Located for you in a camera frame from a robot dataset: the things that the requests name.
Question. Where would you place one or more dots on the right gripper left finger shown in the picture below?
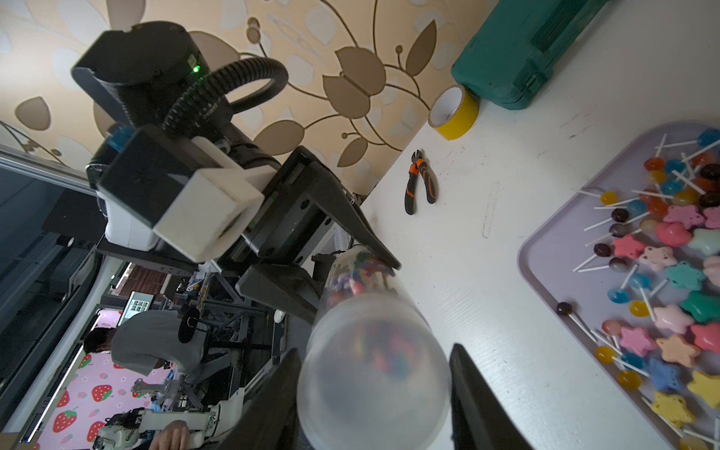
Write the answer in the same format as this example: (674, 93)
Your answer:
(271, 420)

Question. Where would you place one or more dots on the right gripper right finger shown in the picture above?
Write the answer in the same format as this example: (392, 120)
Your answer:
(478, 419)

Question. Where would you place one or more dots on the person in grey shirt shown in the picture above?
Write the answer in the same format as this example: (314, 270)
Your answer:
(147, 341)

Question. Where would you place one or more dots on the green plastic tool case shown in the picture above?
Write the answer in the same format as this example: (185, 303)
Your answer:
(513, 54)

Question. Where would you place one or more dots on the pile of star candies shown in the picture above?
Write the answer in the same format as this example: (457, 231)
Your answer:
(659, 318)

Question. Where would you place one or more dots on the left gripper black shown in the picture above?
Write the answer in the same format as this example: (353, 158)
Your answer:
(302, 201)

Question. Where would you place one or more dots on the clear jar dark beads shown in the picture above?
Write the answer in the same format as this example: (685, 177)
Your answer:
(374, 375)

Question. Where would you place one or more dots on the lilac plastic tray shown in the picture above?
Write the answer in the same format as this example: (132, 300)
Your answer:
(550, 259)

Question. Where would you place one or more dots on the pile of lollipops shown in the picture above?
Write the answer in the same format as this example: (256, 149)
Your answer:
(681, 180)

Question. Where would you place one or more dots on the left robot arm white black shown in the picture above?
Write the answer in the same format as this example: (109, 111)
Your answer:
(129, 240)

